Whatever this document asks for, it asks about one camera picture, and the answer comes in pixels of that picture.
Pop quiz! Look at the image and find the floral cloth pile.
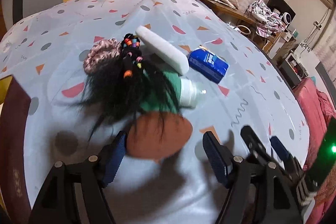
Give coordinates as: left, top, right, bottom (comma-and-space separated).
246, 0, 285, 38

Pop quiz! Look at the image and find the pink striped scrunchie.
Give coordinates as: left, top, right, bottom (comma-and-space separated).
83, 38, 121, 75

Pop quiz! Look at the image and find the blue tissue packet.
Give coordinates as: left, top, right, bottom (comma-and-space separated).
188, 46, 230, 84

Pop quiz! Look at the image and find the black wig with beads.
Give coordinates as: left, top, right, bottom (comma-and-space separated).
78, 34, 181, 133

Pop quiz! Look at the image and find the wooden side table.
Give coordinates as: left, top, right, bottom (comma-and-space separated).
200, 0, 256, 27

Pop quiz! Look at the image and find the white foam block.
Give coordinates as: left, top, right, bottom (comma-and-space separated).
135, 26, 190, 76

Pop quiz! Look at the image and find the pink bedding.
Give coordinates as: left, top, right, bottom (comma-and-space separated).
293, 78, 335, 223

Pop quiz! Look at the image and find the gold metal tray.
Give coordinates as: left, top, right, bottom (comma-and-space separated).
0, 76, 13, 104

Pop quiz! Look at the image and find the brown oval plush pad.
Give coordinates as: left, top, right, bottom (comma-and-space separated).
126, 111, 193, 160

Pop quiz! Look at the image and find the white patterned tablecloth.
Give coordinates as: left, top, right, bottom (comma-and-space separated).
1, 0, 309, 223

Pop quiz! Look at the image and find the green cap white bottle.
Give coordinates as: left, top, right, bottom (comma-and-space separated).
141, 71, 207, 113

